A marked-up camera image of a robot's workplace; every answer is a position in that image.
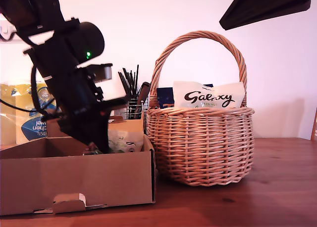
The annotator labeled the white Galaxy truffle egg bag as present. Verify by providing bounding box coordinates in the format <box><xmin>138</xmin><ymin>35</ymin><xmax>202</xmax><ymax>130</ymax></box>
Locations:
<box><xmin>83</xmin><ymin>129</ymin><xmax>144</xmax><ymax>155</ymax></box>
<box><xmin>172</xmin><ymin>80</ymin><xmax>246</xmax><ymax>109</ymax></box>

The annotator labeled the woven wicker basket with handle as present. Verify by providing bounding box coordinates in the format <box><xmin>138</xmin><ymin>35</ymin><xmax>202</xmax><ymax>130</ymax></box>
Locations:
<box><xmin>146</xmin><ymin>31</ymin><xmax>255</xmax><ymax>187</ymax></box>

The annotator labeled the blue Terry's orange egg bag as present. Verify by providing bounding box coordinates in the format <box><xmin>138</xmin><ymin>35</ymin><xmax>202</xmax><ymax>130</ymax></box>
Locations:
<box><xmin>156</xmin><ymin>83</ymin><xmax>215</xmax><ymax>109</ymax></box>

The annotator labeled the white wall light switch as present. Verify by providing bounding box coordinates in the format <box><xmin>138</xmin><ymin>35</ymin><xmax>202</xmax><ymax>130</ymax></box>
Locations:
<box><xmin>0</xmin><ymin>19</ymin><xmax>19</xmax><ymax>43</ymax></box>

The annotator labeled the brown cardboard box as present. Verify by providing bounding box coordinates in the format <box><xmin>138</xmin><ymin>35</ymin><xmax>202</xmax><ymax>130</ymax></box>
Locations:
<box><xmin>0</xmin><ymin>115</ymin><xmax>157</xmax><ymax>217</ymax></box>

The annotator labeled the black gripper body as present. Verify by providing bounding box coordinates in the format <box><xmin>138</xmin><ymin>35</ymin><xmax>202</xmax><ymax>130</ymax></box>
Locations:
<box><xmin>41</xmin><ymin>66</ymin><xmax>129</xmax><ymax>123</ymax></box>

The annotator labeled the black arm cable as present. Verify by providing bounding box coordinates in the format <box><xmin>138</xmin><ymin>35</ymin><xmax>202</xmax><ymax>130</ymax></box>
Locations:
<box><xmin>30</xmin><ymin>65</ymin><xmax>62</xmax><ymax>119</ymax></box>
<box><xmin>0</xmin><ymin>99</ymin><xmax>43</xmax><ymax>113</ymax></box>

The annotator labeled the yellow kitchen towel pack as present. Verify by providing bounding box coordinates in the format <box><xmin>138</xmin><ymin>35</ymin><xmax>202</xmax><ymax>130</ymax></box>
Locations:
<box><xmin>0</xmin><ymin>82</ymin><xmax>62</xmax><ymax>146</ymax></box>

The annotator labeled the wooden chair back with dots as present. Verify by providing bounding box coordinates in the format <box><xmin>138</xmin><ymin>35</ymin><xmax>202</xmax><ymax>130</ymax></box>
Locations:
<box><xmin>309</xmin><ymin>105</ymin><xmax>317</xmax><ymax>141</ymax></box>

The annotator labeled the thin black stick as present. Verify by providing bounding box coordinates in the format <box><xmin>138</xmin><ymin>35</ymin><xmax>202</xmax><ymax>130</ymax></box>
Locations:
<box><xmin>129</xmin><ymin>69</ymin><xmax>136</xmax><ymax>98</ymax></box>
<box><xmin>117</xmin><ymin>72</ymin><xmax>129</xmax><ymax>98</ymax></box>
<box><xmin>134</xmin><ymin>64</ymin><xmax>139</xmax><ymax>99</ymax></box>
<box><xmin>121</xmin><ymin>68</ymin><xmax>133</xmax><ymax>98</ymax></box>

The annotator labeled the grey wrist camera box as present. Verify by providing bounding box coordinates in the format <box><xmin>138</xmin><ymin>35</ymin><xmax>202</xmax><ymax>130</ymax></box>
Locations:
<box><xmin>88</xmin><ymin>63</ymin><xmax>113</xmax><ymax>83</ymax></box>

